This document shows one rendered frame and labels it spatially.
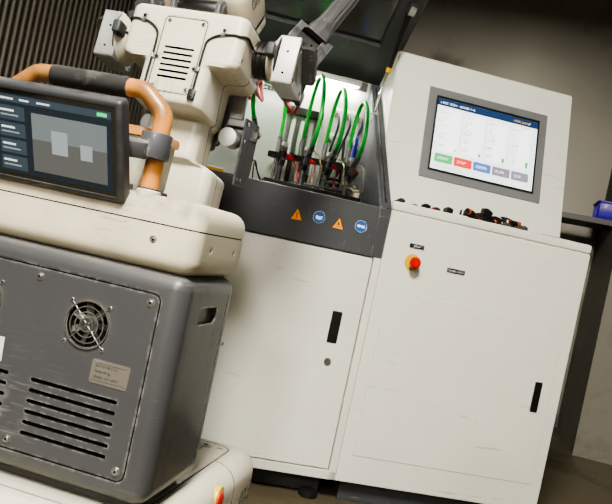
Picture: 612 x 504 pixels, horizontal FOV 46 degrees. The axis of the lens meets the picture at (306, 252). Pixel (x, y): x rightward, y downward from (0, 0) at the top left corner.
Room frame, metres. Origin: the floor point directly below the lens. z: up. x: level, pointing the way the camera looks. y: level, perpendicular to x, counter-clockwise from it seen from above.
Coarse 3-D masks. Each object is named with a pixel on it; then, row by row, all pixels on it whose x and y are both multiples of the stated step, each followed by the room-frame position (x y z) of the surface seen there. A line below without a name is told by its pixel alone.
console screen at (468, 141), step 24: (432, 96) 2.64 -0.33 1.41; (456, 96) 2.66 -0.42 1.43; (432, 120) 2.62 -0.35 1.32; (456, 120) 2.64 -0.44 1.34; (480, 120) 2.66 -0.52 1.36; (504, 120) 2.68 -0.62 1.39; (528, 120) 2.70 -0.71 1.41; (432, 144) 2.60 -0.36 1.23; (456, 144) 2.62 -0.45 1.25; (480, 144) 2.64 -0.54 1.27; (504, 144) 2.66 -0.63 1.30; (528, 144) 2.68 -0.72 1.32; (432, 168) 2.58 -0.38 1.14; (456, 168) 2.60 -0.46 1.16; (480, 168) 2.62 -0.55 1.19; (504, 168) 2.64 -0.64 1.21; (528, 168) 2.66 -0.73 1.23; (504, 192) 2.62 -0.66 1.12; (528, 192) 2.64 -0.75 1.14
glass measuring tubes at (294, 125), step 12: (300, 108) 2.75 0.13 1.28; (288, 120) 2.75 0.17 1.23; (300, 120) 2.76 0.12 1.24; (312, 120) 2.78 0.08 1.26; (288, 132) 2.75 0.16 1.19; (300, 132) 2.78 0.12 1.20; (312, 132) 2.77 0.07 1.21; (312, 156) 2.79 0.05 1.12; (276, 168) 2.75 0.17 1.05; (288, 168) 2.75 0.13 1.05; (288, 180) 2.78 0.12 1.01
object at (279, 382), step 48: (240, 288) 2.23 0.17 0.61; (288, 288) 2.26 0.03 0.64; (336, 288) 2.28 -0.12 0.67; (240, 336) 2.24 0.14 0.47; (288, 336) 2.26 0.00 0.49; (336, 336) 2.28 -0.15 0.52; (240, 384) 2.24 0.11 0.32; (288, 384) 2.27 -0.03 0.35; (336, 384) 2.29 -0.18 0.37; (240, 432) 2.25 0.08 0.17; (288, 432) 2.27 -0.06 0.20
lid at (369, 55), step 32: (288, 0) 2.56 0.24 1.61; (320, 0) 2.54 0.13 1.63; (384, 0) 2.51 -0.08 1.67; (416, 0) 2.48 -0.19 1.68; (288, 32) 2.66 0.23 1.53; (352, 32) 2.65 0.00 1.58; (384, 32) 2.64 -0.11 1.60; (320, 64) 2.79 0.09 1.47; (352, 64) 2.77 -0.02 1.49; (384, 64) 2.75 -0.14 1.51
